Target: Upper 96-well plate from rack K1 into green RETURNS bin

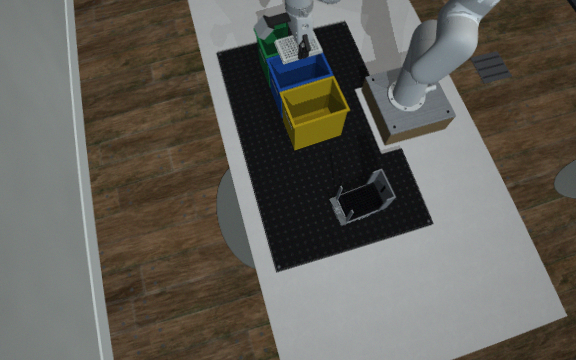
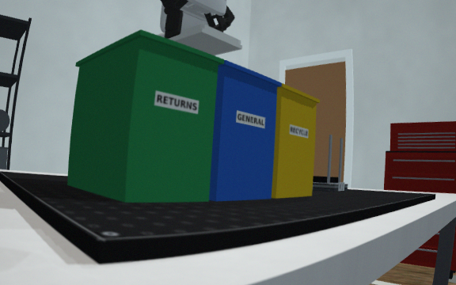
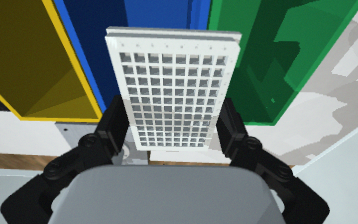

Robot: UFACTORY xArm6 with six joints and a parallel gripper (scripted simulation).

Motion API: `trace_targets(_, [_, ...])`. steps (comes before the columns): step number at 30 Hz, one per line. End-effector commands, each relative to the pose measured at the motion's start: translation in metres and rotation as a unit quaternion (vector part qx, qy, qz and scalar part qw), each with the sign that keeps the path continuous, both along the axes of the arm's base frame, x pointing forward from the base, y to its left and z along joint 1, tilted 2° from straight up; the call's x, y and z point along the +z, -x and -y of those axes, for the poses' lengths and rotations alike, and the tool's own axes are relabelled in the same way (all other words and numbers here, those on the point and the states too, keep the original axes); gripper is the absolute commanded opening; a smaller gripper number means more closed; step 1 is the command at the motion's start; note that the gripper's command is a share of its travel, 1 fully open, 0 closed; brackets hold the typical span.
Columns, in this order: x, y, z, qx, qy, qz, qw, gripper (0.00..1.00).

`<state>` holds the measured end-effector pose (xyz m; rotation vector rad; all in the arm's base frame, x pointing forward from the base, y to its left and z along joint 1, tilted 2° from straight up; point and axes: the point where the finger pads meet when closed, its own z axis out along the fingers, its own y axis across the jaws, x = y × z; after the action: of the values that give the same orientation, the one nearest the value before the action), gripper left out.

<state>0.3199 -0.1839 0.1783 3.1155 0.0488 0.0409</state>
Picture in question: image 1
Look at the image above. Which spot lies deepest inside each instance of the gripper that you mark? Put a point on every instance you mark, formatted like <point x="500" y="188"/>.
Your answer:
<point x="298" y="32"/>

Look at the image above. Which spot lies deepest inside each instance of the blue bin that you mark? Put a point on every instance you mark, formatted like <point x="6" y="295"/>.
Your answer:
<point x="295" y="74"/>

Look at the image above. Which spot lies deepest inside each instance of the yellow recycle bin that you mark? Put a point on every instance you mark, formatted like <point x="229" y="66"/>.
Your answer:
<point x="314" y="101"/>

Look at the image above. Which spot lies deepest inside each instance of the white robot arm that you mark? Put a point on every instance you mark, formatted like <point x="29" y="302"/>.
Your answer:
<point x="456" y="34"/>

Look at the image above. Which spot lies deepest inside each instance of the green bin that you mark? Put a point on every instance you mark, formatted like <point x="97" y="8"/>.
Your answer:
<point x="268" y="47"/>

